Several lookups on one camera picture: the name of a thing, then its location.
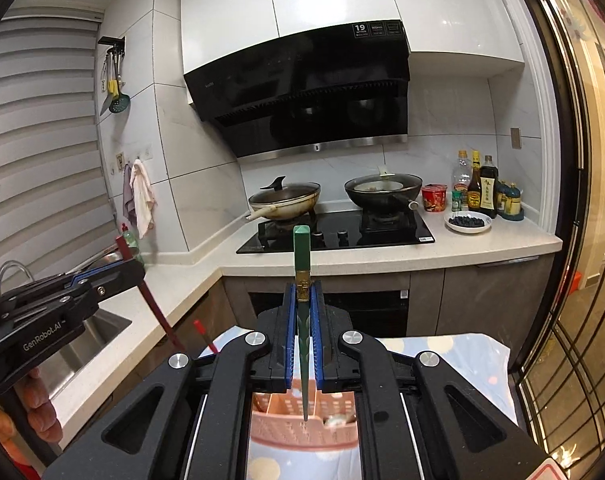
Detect green dish soap bottle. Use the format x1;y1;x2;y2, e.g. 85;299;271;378
120;222;146;266

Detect brown sauce bottle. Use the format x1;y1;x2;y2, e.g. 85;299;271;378
467;150;483;211

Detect red chopstick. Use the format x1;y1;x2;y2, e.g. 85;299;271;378
115;236;186;353
193;319;218;357

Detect clear oil bottle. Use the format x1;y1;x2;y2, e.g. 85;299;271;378
451;150;472;211

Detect beige wok with lid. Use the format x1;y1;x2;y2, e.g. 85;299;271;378
246;176;321;223

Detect green chopstick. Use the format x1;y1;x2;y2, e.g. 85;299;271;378
292;225;313;423

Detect white ceramic spoon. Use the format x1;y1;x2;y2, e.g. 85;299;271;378
323;411;357;431

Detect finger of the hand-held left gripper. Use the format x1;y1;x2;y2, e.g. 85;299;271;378
57;259;131;289
75;258;147;311

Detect white plate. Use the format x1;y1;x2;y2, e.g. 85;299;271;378
445;211;492;235

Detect hanging kitchen knife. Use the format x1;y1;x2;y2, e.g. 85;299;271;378
100;55;112;117

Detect black range hood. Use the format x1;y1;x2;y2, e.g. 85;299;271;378
183;20;411;158

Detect white hanging cloth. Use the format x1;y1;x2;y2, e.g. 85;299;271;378
130;159;158;240

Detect built-in black oven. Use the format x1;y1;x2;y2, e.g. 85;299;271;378
247;287;411;338

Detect dark soy sauce bottle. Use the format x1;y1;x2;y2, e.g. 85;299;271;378
480;155;498;219

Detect red instant noodle cup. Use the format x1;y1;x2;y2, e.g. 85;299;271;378
421;184;448;215

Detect person's left hand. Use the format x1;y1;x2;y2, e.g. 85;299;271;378
20;367;64;443

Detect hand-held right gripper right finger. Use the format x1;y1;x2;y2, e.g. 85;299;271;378
310;281;563;480

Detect black grid glass door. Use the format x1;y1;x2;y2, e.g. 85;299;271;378
503;0;605;466

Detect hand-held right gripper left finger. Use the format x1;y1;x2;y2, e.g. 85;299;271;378
42;282;298;480

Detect white window blinds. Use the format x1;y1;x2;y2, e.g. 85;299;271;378
0;7;128;281

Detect pink plastic utensil basket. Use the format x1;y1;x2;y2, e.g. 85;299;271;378
250;379;359;453

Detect chrome faucet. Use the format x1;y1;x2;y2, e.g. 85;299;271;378
0;259;34;297

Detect black gas stove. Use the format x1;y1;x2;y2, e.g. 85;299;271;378
236;209;436;255

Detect purple hanging cloth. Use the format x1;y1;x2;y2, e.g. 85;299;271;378
122;162;136;218

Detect black wok with lid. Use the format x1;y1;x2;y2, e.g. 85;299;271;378
344;166;423;212

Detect stainless steel sink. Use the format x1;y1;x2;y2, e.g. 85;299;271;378
45;310;133;403

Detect kitchen counter with cabinets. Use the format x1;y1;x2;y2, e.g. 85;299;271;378
47;220;563;461

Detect dark condiment jar set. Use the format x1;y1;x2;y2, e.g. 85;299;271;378
497;180;526;222

